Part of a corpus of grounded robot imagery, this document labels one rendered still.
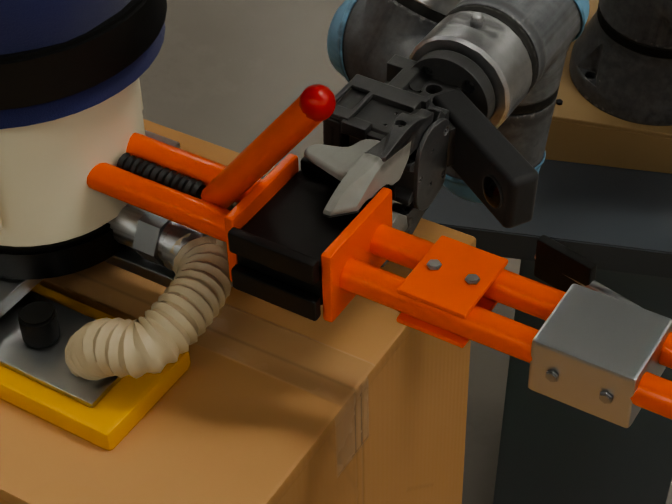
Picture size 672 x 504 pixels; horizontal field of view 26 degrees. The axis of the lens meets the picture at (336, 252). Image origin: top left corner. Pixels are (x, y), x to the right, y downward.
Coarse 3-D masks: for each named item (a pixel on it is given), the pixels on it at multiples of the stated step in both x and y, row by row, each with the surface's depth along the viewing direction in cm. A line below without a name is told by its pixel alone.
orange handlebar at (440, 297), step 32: (160, 160) 106; (192, 160) 105; (128, 192) 103; (160, 192) 102; (192, 224) 101; (224, 224) 100; (384, 256) 98; (416, 256) 97; (448, 256) 96; (480, 256) 96; (352, 288) 96; (384, 288) 95; (416, 288) 93; (448, 288) 93; (480, 288) 93; (512, 288) 94; (544, 288) 94; (416, 320) 95; (448, 320) 93; (480, 320) 92; (512, 320) 92; (512, 352) 91; (640, 384) 87
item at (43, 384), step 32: (0, 320) 109; (32, 320) 106; (64, 320) 109; (0, 352) 107; (32, 352) 107; (64, 352) 107; (0, 384) 105; (32, 384) 105; (64, 384) 104; (96, 384) 104; (128, 384) 105; (160, 384) 105; (64, 416) 103; (96, 416) 103; (128, 416) 103
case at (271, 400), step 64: (256, 320) 112; (320, 320) 112; (384, 320) 112; (192, 384) 107; (256, 384) 107; (320, 384) 107; (384, 384) 111; (448, 384) 125; (0, 448) 103; (64, 448) 103; (128, 448) 103; (192, 448) 103; (256, 448) 102; (320, 448) 104; (384, 448) 116; (448, 448) 131
